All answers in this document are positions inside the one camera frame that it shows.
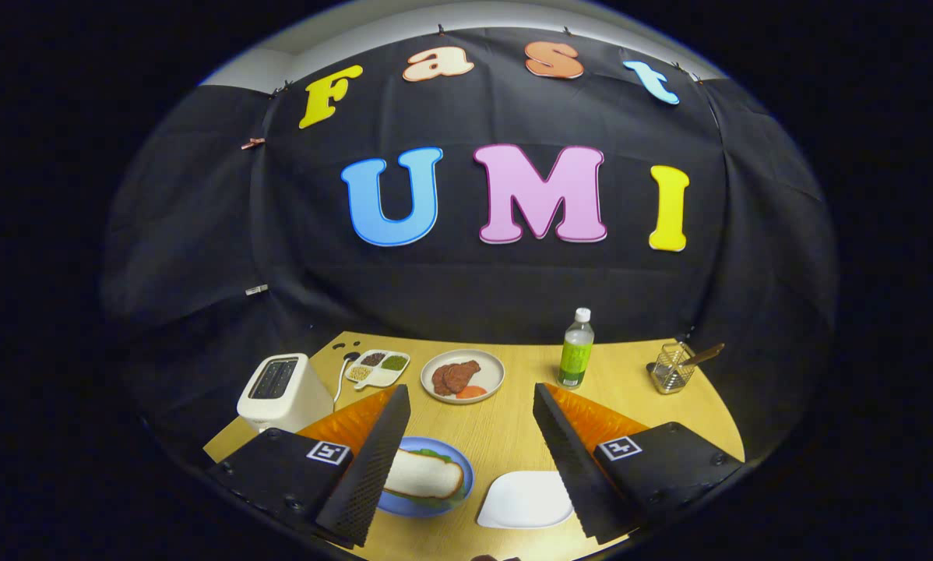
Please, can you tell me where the green lettuce leaf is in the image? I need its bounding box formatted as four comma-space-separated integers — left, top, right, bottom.
385, 446, 467, 509

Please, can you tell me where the wooden handled utensil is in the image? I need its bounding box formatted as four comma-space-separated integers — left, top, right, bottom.
646, 343, 726, 375

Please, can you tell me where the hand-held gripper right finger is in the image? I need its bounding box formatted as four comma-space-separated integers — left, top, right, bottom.
532, 381, 746, 546

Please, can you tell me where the green label plastic bottle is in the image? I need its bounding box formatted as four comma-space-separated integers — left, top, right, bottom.
557, 307, 596, 390

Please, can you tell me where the toasted bread slice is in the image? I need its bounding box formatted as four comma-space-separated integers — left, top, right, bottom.
383, 448, 465, 500

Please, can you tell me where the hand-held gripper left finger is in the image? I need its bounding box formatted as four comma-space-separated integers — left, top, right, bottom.
204, 383, 412, 549

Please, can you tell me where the beige round plate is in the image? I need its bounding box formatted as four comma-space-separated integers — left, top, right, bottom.
421, 348, 506, 405

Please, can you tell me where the white toaster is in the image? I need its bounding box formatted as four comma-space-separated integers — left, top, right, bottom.
237, 353, 335, 434

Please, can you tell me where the white plate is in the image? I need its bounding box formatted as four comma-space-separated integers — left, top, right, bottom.
477, 470, 575, 531

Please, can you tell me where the black backdrop cloth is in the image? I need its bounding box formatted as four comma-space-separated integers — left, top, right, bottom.
100, 27, 840, 468

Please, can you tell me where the white divided dish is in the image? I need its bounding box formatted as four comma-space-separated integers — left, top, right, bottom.
344, 349, 411, 390

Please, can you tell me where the blue plate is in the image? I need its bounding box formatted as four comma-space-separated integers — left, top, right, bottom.
377, 436, 475, 518

